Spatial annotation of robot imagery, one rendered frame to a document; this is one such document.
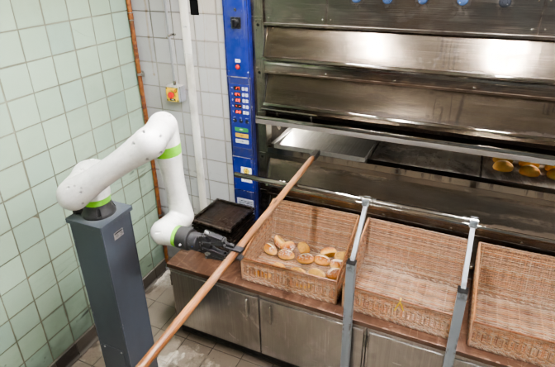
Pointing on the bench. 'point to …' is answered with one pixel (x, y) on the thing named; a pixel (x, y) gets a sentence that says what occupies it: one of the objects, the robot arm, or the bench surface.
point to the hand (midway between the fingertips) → (234, 252)
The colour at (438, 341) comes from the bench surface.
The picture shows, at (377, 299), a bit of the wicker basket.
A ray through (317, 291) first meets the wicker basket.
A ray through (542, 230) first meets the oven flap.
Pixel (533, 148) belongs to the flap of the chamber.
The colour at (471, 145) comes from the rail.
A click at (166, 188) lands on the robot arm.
